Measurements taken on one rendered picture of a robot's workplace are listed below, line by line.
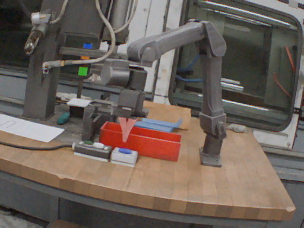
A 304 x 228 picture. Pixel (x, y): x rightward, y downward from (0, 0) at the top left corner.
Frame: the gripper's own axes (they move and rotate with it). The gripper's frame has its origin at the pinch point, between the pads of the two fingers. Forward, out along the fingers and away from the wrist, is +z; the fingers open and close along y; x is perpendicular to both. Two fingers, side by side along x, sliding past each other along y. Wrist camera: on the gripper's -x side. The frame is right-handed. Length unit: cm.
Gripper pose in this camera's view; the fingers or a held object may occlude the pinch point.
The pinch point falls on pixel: (124, 138)
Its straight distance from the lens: 131.1
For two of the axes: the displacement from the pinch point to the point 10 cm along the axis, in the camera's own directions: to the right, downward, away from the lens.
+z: -1.9, 9.7, 1.7
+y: 9.8, 2.0, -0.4
